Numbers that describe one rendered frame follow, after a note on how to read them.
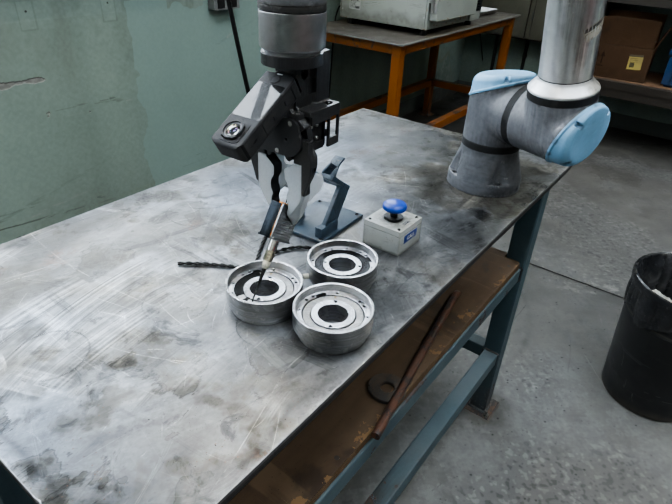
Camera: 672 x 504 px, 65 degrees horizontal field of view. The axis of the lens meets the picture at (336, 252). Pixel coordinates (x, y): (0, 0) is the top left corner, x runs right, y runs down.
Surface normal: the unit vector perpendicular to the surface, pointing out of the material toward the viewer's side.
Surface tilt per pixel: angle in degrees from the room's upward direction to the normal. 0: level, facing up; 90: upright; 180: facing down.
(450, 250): 0
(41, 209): 90
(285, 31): 90
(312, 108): 0
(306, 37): 90
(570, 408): 0
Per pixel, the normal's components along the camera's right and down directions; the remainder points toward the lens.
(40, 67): 0.79, 0.35
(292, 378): 0.04, -0.85
